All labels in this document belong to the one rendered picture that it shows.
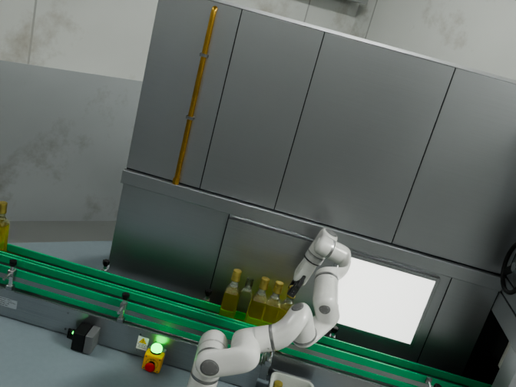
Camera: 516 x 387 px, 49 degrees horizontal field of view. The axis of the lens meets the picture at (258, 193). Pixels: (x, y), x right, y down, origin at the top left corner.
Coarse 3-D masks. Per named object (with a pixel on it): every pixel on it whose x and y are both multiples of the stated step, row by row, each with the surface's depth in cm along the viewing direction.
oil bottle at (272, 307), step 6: (270, 300) 227; (276, 300) 227; (270, 306) 227; (276, 306) 227; (264, 312) 229; (270, 312) 228; (276, 312) 228; (264, 318) 229; (270, 318) 229; (264, 324) 230
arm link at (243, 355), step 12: (240, 336) 178; (252, 336) 179; (264, 336) 179; (228, 348) 174; (240, 348) 173; (252, 348) 173; (264, 348) 180; (204, 360) 173; (216, 360) 173; (228, 360) 172; (240, 360) 172; (252, 360) 173; (204, 372) 174; (216, 372) 174; (228, 372) 174; (240, 372) 174
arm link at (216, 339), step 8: (208, 336) 182; (216, 336) 182; (224, 336) 185; (200, 344) 180; (208, 344) 178; (216, 344) 178; (224, 344) 181; (192, 368) 186; (192, 376) 185; (200, 376) 183; (208, 384) 184
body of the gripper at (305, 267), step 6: (306, 258) 219; (300, 264) 224; (306, 264) 218; (312, 264) 218; (300, 270) 219; (306, 270) 218; (312, 270) 218; (294, 276) 222; (300, 276) 219; (306, 276) 219
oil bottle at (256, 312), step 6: (258, 294) 228; (252, 300) 228; (258, 300) 227; (264, 300) 227; (252, 306) 228; (258, 306) 228; (264, 306) 228; (252, 312) 229; (258, 312) 229; (252, 318) 230; (258, 318) 230; (252, 324) 231; (258, 324) 230
